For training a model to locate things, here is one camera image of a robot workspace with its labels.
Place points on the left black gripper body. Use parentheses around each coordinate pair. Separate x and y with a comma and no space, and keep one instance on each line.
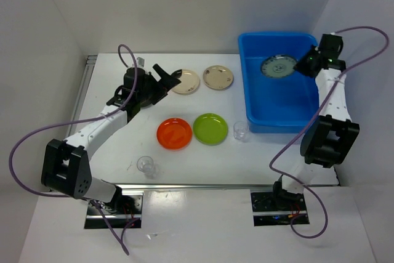
(152,88)

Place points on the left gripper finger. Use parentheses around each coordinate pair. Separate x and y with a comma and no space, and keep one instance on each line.
(145,104)
(168,81)

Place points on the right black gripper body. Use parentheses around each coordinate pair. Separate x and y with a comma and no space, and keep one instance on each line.
(307,52)

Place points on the blue patterned plate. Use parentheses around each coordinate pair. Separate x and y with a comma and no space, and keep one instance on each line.
(278,66)

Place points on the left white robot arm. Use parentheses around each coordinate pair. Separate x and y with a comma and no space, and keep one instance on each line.
(66,166)

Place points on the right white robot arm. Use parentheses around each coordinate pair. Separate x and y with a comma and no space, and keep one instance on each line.
(331,134)

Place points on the blue plastic bin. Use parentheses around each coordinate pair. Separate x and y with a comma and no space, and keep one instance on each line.
(276,105)

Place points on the clear cup near bin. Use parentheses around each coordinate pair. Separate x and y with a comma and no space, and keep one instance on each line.
(241,131)

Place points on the beige plate with black patch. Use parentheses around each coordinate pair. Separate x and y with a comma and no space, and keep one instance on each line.
(190,82)

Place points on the orange plate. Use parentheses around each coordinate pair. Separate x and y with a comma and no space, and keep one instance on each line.
(174,134)

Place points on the beige plate with small motifs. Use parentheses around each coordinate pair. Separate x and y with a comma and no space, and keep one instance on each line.
(217,77)

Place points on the clear cup front left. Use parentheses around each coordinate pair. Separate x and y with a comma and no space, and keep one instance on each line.
(147,166)

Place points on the green plate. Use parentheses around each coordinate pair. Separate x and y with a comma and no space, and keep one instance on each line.
(210,129)

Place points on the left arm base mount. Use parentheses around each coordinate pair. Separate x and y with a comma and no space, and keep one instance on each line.
(118,218)

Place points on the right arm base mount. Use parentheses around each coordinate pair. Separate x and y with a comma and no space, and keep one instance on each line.
(266,213)

